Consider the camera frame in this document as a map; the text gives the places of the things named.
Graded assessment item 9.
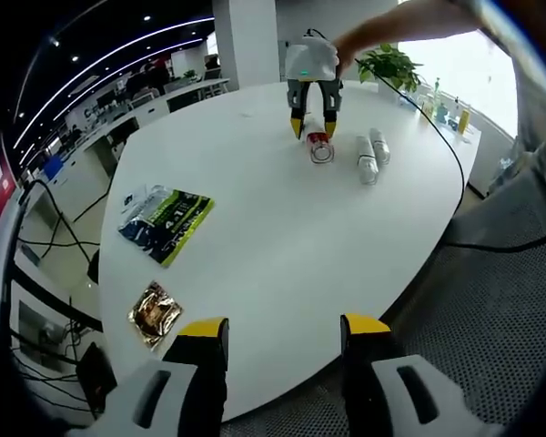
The white laptop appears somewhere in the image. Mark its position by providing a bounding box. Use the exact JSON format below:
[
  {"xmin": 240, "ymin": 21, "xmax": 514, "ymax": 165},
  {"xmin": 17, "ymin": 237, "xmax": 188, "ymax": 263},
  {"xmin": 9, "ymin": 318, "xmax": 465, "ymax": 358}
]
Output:
[{"xmin": 0, "ymin": 131, "xmax": 22, "ymax": 238}]

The gold foil skincare sachet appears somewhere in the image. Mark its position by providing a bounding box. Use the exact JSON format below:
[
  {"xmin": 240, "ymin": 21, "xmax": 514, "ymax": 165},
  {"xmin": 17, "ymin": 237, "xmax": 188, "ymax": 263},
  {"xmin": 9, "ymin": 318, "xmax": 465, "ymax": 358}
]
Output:
[{"xmin": 126, "ymin": 280, "xmax": 185, "ymax": 351}]

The black power adapter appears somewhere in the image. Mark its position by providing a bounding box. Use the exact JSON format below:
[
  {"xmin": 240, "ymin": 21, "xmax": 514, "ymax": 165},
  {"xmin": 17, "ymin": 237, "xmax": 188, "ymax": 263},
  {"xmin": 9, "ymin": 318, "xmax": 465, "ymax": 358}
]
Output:
[{"xmin": 76, "ymin": 340, "xmax": 117, "ymax": 413}]

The red-collared skincare spray bottle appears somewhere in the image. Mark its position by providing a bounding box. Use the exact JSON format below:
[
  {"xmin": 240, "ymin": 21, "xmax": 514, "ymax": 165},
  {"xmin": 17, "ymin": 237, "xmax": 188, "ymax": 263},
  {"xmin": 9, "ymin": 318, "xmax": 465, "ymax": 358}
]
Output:
[{"xmin": 299, "ymin": 113, "xmax": 338, "ymax": 166}]

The black chair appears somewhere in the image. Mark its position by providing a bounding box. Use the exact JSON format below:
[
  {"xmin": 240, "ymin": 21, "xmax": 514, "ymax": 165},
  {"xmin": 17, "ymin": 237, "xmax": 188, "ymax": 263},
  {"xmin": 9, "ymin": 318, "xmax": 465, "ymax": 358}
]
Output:
[{"xmin": 86, "ymin": 249, "xmax": 103, "ymax": 284}]

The row of white office desks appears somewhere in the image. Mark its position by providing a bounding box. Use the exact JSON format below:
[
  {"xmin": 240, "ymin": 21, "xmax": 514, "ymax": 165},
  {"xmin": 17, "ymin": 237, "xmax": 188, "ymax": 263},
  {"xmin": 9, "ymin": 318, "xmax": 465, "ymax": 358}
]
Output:
[{"xmin": 26, "ymin": 76, "xmax": 232, "ymax": 183}]

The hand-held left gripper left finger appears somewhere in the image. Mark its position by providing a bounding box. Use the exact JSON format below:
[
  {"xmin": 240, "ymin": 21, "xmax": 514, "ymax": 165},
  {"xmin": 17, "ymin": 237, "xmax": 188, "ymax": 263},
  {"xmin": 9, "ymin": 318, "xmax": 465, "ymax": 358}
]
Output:
[{"xmin": 66, "ymin": 316, "xmax": 231, "ymax": 437}]

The green potted plant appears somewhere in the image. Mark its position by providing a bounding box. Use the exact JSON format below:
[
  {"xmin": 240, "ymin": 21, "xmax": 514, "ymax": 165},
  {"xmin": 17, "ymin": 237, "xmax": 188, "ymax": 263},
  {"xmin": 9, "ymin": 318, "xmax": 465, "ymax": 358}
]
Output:
[{"xmin": 357, "ymin": 43, "xmax": 427, "ymax": 105}]

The black laptop cable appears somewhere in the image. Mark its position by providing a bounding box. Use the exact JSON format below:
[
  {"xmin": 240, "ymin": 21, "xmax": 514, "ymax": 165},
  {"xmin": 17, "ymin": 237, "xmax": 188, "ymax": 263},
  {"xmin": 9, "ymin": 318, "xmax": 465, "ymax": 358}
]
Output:
[{"xmin": 25, "ymin": 179, "xmax": 102, "ymax": 249}]

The white clear-capped skincare bottle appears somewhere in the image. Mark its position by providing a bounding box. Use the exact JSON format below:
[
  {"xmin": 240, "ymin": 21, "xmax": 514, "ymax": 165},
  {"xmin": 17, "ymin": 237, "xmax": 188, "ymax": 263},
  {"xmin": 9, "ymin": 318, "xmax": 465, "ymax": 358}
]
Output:
[{"xmin": 353, "ymin": 134, "xmax": 379, "ymax": 186}]

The green black skincare packet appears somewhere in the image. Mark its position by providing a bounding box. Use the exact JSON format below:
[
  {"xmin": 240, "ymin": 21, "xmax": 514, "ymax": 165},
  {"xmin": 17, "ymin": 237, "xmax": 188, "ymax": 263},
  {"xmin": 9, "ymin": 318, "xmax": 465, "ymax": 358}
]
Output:
[{"xmin": 117, "ymin": 184, "xmax": 216, "ymax": 269}]

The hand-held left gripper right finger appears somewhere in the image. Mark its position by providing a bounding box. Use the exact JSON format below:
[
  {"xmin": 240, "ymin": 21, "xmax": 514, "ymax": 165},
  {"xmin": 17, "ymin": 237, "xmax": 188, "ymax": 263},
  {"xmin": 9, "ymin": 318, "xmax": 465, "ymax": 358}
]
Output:
[{"xmin": 339, "ymin": 312, "xmax": 500, "ymax": 437}]

